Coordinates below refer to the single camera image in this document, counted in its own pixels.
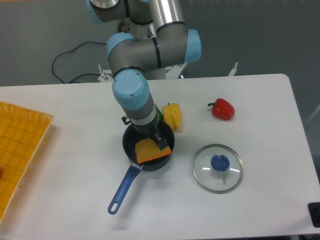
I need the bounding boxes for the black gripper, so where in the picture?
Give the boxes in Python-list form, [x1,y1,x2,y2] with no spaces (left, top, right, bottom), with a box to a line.
[121,115,166,151]

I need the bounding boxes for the orange toy bread slice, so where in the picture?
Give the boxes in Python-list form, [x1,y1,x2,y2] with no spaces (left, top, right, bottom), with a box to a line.
[135,138,172,164]

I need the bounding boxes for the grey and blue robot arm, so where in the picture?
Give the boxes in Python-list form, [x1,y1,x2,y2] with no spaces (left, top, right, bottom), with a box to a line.
[87,0,202,149]

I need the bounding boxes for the green toy bell pepper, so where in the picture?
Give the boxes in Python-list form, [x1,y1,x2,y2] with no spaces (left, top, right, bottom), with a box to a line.
[155,105,164,121]

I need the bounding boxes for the yellow toy bell pepper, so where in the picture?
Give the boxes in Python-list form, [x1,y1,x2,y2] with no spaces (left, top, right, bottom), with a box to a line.
[162,103,182,131]

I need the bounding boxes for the glass lid with blue knob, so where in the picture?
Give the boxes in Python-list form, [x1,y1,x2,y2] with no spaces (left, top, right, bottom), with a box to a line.
[192,143,244,194]

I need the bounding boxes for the red toy bell pepper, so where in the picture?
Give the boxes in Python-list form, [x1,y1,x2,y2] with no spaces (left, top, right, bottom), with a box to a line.
[207,98,235,121]

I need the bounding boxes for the yellow plastic basket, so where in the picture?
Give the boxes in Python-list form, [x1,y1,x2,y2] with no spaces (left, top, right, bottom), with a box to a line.
[0,101,54,220]

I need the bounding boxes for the black object at table edge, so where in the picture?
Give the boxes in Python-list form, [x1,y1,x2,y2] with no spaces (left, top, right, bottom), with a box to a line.
[307,202,320,228]

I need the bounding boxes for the dark pot with blue handle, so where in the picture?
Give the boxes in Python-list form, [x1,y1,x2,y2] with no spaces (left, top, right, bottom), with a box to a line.
[107,121,175,215]

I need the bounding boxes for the black cable on floor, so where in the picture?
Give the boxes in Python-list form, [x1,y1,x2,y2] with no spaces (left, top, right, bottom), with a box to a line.
[51,41,108,84]

